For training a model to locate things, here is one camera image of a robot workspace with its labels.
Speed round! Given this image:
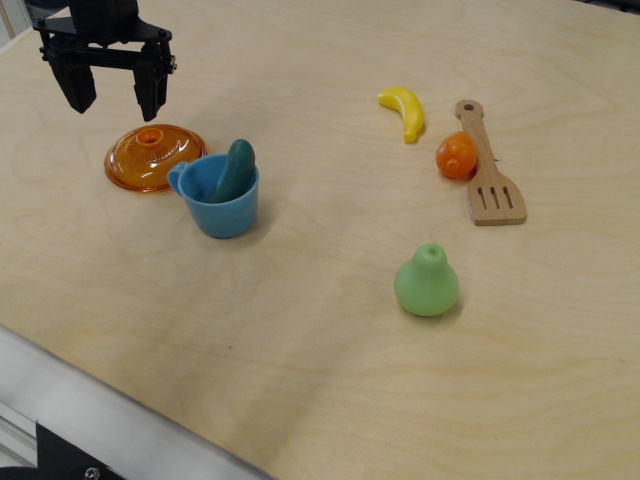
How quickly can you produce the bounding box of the wooden slotted spatula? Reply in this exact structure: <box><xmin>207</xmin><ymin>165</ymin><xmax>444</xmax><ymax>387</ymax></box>
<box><xmin>455</xmin><ymin>100</ymin><xmax>527</xmax><ymax>226</ymax></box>

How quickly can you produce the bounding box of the green toy pear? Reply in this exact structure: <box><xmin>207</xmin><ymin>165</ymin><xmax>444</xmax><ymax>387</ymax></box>
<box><xmin>394</xmin><ymin>243</ymin><xmax>459</xmax><ymax>317</ymax></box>

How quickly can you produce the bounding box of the black bracket with screw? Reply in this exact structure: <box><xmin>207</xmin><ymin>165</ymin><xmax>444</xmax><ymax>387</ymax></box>
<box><xmin>1</xmin><ymin>423</ymin><xmax>124</xmax><ymax>480</ymax></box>

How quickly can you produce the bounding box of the dark green toy cucumber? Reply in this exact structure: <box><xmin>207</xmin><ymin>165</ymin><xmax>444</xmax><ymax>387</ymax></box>
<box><xmin>206</xmin><ymin>139</ymin><xmax>255</xmax><ymax>203</ymax></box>

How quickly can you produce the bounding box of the yellow toy banana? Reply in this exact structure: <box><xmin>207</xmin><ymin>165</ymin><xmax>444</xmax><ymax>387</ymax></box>
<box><xmin>377</xmin><ymin>86</ymin><xmax>425</xmax><ymax>143</ymax></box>

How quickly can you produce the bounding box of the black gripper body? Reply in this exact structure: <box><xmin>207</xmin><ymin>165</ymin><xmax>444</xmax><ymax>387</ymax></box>
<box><xmin>33</xmin><ymin>0</ymin><xmax>172</xmax><ymax>59</ymax></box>

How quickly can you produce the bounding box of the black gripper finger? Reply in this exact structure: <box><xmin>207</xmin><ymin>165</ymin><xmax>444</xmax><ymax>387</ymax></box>
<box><xmin>133</xmin><ymin>41</ymin><xmax>176</xmax><ymax>122</ymax></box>
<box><xmin>42</xmin><ymin>48</ymin><xmax>96</xmax><ymax>114</ymax></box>

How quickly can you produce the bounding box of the orange toy fruit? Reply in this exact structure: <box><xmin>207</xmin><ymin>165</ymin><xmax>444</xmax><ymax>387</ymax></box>
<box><xmin>436</xmin><ymin>131</ymin><xmax>478</xmax><ymax>179</ymax></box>

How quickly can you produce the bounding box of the blue plastic cup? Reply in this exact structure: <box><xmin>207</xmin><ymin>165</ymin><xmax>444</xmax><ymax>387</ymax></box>
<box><xmin>167</xmin><ymin>154</ymin><xmax>260</xmax><ymax>238</ymax></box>

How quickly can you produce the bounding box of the orange transparent pot lid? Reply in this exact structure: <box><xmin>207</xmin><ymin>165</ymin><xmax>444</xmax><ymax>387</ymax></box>
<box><xmin>104</xmin><ymin>124</ymin><xmax>207</xmax><ymax>193</ymax></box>

